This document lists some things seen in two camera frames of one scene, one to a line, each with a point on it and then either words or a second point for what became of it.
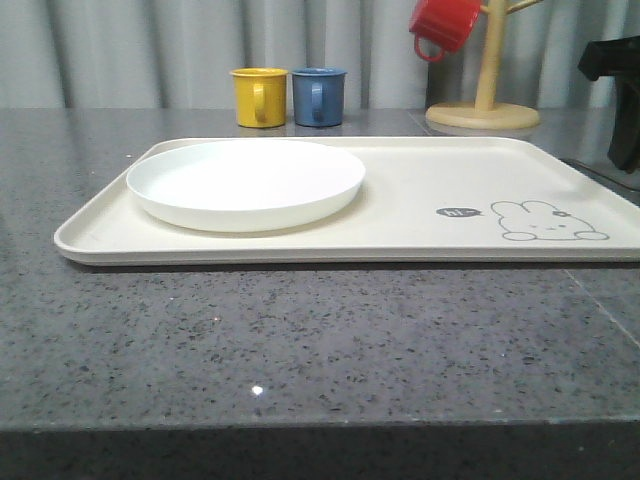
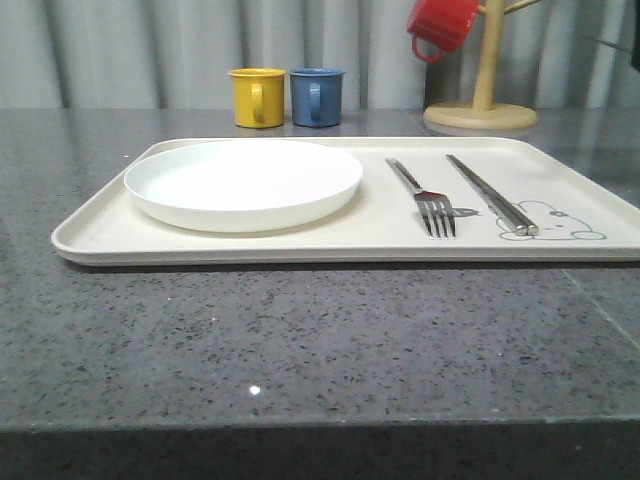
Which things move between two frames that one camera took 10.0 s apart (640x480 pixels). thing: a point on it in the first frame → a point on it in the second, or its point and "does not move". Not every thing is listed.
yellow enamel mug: (260, 96) does not move
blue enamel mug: (318, 95) does not move
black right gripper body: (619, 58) → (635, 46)
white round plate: (244, 185) does not move
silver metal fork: (605, 179) → (435, 207)
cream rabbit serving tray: (424, 200) does not move
